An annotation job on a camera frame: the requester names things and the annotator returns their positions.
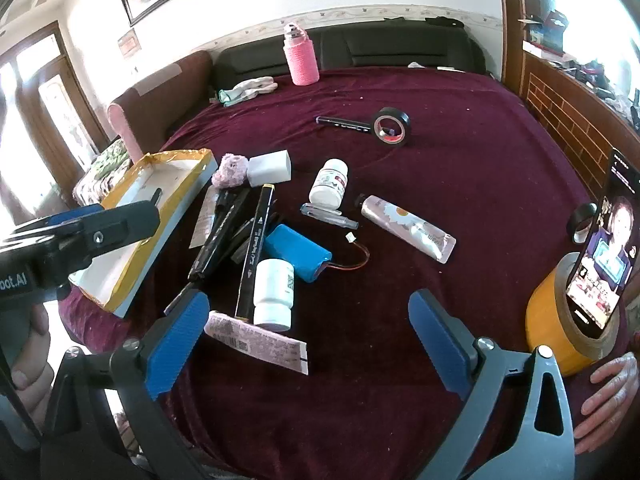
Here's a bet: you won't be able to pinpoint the red-label white pill bottle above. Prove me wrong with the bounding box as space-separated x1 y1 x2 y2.
308 158 350 209

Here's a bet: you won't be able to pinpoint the purple-tipped black marker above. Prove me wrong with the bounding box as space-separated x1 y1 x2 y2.
315 115 376 133

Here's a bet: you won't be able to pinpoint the pink knit-sleeve bottle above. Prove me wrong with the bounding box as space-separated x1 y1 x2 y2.
283 22 321 86

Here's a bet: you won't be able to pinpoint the black leather sofa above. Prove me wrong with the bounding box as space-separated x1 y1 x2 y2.
212 25 488 81

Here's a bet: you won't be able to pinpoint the daisy print cream tube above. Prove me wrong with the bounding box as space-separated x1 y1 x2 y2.
355 194 457 265

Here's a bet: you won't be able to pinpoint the wooden window frame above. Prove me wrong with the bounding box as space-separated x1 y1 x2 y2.
500 0 526 96

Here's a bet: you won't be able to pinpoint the red wall sticker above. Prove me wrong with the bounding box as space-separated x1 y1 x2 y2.
118 29 141 57

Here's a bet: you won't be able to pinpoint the black tape roll red core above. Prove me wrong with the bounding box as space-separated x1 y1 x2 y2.
372 107 412 148

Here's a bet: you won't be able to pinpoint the plain white bottle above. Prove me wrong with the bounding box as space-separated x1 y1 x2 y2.
252 258 296 332

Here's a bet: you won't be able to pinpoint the pink pillow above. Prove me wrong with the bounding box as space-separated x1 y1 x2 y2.
107 102 143 161

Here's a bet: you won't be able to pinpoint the brick-pattern wooden panel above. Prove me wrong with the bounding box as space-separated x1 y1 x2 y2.
520 52 640 201

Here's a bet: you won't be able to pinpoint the small black tape roll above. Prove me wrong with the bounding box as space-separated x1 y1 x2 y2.
567 202 601 246

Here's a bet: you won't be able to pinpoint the clear blue pen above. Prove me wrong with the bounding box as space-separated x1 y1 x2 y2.
300 202 360 229

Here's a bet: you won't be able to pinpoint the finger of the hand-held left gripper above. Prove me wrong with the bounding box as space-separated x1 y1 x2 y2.
60 200 162 267
10 204 108 237

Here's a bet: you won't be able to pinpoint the black smartphone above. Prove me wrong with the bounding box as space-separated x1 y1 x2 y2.
567 147 640 341

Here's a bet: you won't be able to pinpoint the yellow tape roll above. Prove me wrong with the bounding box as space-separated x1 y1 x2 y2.
525 252 626 378

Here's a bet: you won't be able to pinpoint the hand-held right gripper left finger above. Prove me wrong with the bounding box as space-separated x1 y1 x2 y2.
40 289 216 480

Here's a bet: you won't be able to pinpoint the pink plush ball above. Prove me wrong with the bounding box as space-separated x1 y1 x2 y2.
212 154 249 190

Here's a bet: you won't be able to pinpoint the pile of assorted clutter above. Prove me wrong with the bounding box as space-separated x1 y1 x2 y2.
522 10 640 126

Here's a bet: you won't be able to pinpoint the brown armchair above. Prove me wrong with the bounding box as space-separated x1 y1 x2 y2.
107 50 216 161

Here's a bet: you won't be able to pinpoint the white rectangular block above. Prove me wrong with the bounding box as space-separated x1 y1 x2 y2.
247 150 293 186

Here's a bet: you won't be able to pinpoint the person's left hand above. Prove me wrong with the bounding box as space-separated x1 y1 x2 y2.
9 304 55 428

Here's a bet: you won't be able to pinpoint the wooden glazed door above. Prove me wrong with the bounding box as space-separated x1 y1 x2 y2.
0 20 108 211

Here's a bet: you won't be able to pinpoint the white work gloves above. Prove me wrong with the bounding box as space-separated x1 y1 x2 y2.
219 76 279 108

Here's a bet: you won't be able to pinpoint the blue battery pack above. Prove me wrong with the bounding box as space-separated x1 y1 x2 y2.
262 224 372 283

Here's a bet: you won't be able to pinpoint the white barcode tube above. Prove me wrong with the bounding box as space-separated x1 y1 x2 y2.
205 310 310 376

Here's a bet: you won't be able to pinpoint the black marker pen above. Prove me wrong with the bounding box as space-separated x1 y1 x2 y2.
187 187 251 282

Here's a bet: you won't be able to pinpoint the yellow-taped cardboard box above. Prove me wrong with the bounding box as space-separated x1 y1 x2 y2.
67 149 218 319

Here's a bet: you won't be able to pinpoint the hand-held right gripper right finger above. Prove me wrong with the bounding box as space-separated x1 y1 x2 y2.
407 289 576 480

